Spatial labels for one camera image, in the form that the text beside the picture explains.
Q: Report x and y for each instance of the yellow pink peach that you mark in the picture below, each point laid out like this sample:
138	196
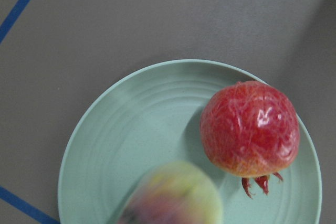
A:
176	192

